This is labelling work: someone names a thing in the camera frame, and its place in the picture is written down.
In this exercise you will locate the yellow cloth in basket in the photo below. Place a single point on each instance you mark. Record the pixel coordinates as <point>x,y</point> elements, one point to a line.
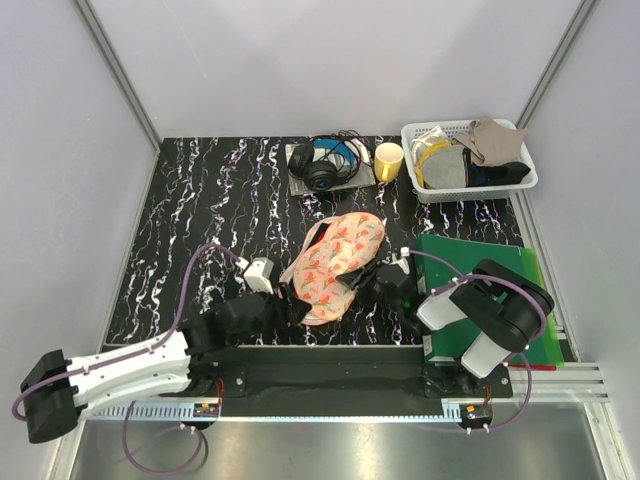
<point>416,162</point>

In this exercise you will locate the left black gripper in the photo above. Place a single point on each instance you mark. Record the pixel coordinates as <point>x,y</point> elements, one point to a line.
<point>291,306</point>

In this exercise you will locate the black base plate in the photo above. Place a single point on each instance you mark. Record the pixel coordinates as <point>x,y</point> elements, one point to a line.
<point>287,382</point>

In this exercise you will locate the green binder folder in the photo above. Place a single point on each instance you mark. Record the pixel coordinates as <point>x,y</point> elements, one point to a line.
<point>463,255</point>

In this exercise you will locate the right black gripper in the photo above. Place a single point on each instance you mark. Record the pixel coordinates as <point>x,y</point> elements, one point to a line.
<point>353,279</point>

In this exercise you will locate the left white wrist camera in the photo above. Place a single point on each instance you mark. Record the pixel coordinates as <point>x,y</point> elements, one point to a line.
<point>257,274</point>

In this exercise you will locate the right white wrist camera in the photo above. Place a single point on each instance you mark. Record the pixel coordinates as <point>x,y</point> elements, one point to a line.
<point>402,260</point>

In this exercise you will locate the white packet in basket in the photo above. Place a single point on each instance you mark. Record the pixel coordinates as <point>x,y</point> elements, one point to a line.
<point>428,139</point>

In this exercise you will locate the black over-ear headphones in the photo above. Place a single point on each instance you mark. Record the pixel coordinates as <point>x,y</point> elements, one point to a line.
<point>325,162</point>

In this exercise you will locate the yellow mug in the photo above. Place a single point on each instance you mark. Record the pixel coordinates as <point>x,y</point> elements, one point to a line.
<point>388,160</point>

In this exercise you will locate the white plastic basket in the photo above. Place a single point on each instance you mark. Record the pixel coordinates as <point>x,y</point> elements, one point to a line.
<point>413,130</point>

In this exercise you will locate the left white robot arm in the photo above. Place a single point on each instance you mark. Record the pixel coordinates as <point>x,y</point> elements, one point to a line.
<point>59,391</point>

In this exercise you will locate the grey cloth in basket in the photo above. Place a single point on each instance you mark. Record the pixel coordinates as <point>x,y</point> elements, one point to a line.
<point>445,169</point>

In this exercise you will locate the beige cloth in basket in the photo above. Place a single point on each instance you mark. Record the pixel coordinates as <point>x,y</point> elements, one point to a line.
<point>490,143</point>

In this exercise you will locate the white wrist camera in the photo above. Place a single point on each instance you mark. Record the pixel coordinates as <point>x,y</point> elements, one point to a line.
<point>402,260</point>
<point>257,274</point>

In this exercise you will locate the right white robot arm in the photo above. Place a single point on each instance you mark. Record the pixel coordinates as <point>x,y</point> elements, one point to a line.
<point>509,310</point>

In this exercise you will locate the black cloth in basket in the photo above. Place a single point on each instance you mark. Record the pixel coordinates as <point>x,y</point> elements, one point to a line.
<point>511,173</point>

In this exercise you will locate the grey book under headphones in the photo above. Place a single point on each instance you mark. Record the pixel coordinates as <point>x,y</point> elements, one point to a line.
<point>364,178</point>

